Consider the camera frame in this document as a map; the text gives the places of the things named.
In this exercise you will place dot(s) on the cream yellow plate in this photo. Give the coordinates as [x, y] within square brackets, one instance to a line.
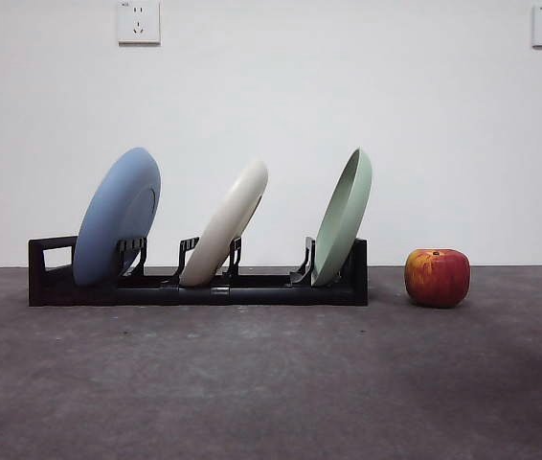
[218, 230]

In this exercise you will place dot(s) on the red yellow apple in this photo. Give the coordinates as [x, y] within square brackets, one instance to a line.
[438, 280]

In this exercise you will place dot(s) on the black plate rack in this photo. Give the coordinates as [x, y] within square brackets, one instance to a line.
[261, 296]

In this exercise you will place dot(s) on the green plate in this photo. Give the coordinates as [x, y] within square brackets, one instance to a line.
[343, 225]

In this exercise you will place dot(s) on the blue plate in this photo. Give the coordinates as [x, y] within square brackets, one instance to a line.
[108, 215]

